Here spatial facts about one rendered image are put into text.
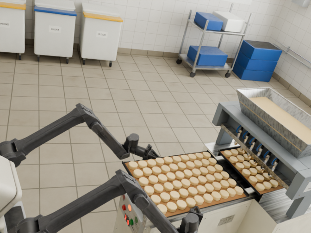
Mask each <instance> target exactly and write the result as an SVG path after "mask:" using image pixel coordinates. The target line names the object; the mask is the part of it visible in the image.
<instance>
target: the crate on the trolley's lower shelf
mask: <svg viewBox="0 0 311 233"><path fill-rule="evenodd" d="M198 48H199V46H193V45H190V46H189V50H188V54H187V57H189V58H190V59H191V60H192V61H193V62H194V61H195V58H196V55H197V52H198ZM227 57H228V55H227V54H225V53H224V52H223V51H221V50H220V49H219V48H217V47H212V46H201V49H200V52H199V56H198V59H197V62H196V64H197V65H198V66H224V65H225V63H226V60H227Z"/></svg>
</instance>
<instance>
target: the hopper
mask: <svg viewBox="0 0 311 233"><path fill-rule="evenodd" d="M236 91H237V95H238V99H239V104H240V108H241V112H242V113H243V114H244V115H246V116H247V117H248V118H249V119H250V120H252V121H253V122H254V123H255V124H256V125H258V126H259V127H260V128H261V129H262V130H264V131H265V132H266V133H267V134H268V135H270V136H271V137H272V138H273V139H274V140H276V141H277V142H278V143H279V144H280V145H281V146H282V147H284V148H285V149H286V150H287V151H288V152H290V153H291V154H292V155H293V156H294V157H295V158H301V157H305V156H310V155H311V116H310V115H309V114H308V113H306V112H305V111H303V110H302V109H300V108H299V107H297V106H296V105H295V104H293V103H292V102H290V101H289V100H287V99H286V98H285V97H283V96H281V95H280V94H279V93H277V92H276V91H274V90H273V89H272V88H270V87H260V88H244V89H236Z"/></svg>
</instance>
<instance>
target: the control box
mask: <svg viewBox="0 0 311 233"><path fill-rule="evenodd" d="M124 195H125V199H123V195H122V196H121V197H120V201H119V208H120V210H121V212H122V214H123V216H124V217H125V215H126V222H130V219H132V220H133V225H130V223H129V224H128V226H129V228H130V229H131V231H132V233H143V230H144V227H143V225H142V222H143V214H142V212H141V210H140V209H139V208H138V207H137V206H136V205H135V204H133V203H132V202H131V200H130V199H129V197H128V195H127V193H126V194H124ZM123 205H125V211H123V209H122V206H123ZM129 205H130V206H131V211H130V210H129V208H128V206H129ZM135 217H137V223H136V222H135Z"/></svg>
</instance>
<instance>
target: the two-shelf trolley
mask: <svg viewBox="0 0 311 233"><path fill-rule="evenodd" d="M233 5H234V4H233V3H232V4H231V7H230V11H229V12H230V13H231V11H232V8H233ZM191 13H192V10H190V12H189V16H188V19H187V24H186V27H185V31H184V35H183V39H182V42H181V46H180V50H179V53H178V56H179V58H178V60H177V61H176V63H177V64H181V62H182V60H184V61H185V62H186V63H187V64H188V65H189V66H190V67H191V68H192V72H191V73H190V77H192V78H193V77H194V76H195V75H196V73H195V71H196V69H206V70H228V71H227V73H226V74H225V77H226V78H228V77H230V72H231V70H232V69H233V67H234V64H235V61H236V58H237V56H238V53H239V50H240V47H241V45H242V42H243V39H244V36H245V34H246V31H247V28H248V26H250V24H249V23H250V20H251V17H252V15H253V14H252V13H250V16H249V19H248V22H245V23H246V27H245V30H244V33H242V32H230V31H224V30H222V29H221V30H220V31H214V30H207V26H208V22H209V21H208V20H207V21H206V24H205V28H203V27H201V26H200V25H199V24H197V23H196V22H195V21H194V19H190V17H191ZM189 22H190V23H191V24H193V25H194V26H195V27H197V28H198V29H199V30H201V31H202V32H203V34H202V38H201V41H200V44H199V48H198V52H197V55H196V58H195V61H194V62H193V61H192V60H191V59H190V58H189V57H187V54H181V50H182V46H183V43H184V39H185V36H186V32H187V28H188V24H189ZM205 33H212V34H222V35H221V38H220V41H219V44H218V48H219V47H220V44H221V41H222V39H223V36H224V34H225V35H236V36H242V39H241V41H240V44H239V46H238V49H237V52H236V55H235V58H234V61H233V63H232V66H231V67H230V66H229V65H228V64H226V63H225V65H224V66H198V65H197V64H196V62H197V59H198V56H199V52H200V49H201V45H202V42H203V39H204V36H205ZM181 59H182V60H181Z"/></svg>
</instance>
